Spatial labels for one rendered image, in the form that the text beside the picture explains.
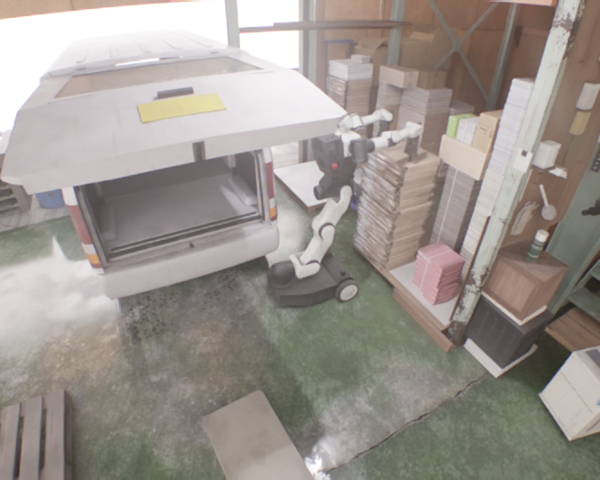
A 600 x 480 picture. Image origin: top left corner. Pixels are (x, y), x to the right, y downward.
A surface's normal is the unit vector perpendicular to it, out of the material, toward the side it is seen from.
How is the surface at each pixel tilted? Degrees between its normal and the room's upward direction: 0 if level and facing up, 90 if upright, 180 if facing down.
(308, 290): 0
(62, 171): 106
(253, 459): 0
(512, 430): 0
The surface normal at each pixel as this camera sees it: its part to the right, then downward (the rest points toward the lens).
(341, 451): 0.00, -0.81
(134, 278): 0.38, 0.49
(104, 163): 0.37, 0.75
